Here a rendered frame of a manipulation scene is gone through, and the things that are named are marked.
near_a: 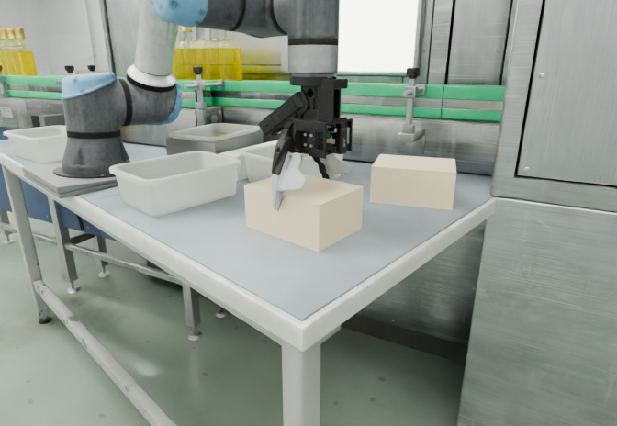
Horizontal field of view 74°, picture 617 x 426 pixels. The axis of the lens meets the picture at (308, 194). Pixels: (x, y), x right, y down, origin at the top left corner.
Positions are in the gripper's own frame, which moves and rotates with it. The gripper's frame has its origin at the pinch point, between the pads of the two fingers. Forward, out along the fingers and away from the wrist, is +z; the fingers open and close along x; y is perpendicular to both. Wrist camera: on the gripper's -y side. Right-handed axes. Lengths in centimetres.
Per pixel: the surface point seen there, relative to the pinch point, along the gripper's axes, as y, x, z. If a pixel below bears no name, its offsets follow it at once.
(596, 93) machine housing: 34, 42, -17
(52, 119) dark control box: -128, 8, -1
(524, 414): 34, 41, 57
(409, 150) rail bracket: -4.5, 49.3, 0.1
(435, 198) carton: 13.7, 23.6, 3.1
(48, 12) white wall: -696, 224, -93
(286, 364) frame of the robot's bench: 11.4, -17.0, 16.7
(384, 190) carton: 4.5, 19.9, 2.4
